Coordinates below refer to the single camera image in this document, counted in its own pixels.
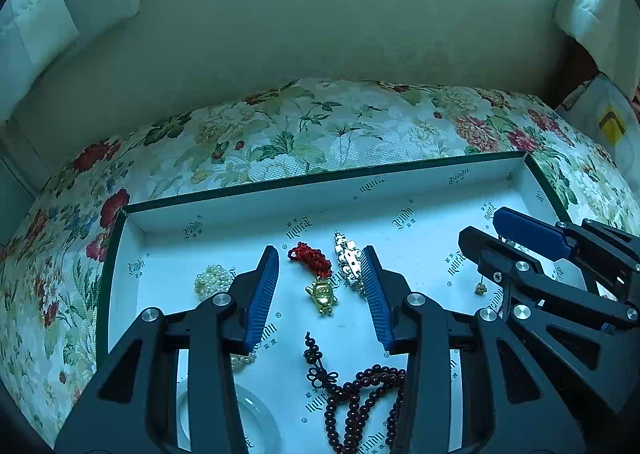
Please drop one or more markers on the white jade bangle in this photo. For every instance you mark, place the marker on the white jade bangle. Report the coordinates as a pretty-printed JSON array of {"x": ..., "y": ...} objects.
[{"x": 257, "y": 414}]

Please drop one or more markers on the floral tablecloth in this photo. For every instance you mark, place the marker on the floral tablecloth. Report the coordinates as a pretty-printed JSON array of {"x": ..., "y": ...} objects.
[{"x": 300, "y": 128}]

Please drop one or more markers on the dark green shallow box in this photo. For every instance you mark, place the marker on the dark green shallow box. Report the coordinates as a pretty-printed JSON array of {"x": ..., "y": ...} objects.
[{"x": 425, "y": 214}]

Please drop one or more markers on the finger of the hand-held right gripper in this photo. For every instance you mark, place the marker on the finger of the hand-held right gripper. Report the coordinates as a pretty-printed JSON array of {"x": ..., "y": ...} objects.
[
  {"x": 500, "y": 254},
  {"x": 530, "y": 231}
]

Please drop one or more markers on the silver hair clip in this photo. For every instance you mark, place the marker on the silver hair clip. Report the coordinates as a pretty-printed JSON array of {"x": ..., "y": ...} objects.
[{"x": 347, "y": 256}]

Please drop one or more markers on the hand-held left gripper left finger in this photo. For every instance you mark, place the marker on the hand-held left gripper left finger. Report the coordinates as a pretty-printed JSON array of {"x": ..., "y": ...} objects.
[{"x": 262, "y": 299}]

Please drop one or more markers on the small gold earring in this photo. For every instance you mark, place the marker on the small gold earring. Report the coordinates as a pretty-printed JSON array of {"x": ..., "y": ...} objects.
[{"x": 481, "y": 289}]

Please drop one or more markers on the red knot gold pendant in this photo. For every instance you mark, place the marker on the red knot gold pendant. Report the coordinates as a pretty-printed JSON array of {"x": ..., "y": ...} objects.
[{"x": 320, "y": 294}]

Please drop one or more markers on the white bag with yellow mark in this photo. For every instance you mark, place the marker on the white bag with yellow mark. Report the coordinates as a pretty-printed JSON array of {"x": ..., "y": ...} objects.
[{"x": 607, "y": 123}]

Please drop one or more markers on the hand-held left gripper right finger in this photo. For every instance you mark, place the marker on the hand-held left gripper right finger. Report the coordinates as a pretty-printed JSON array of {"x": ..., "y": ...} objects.
[{"x": 381, "y": 299}]

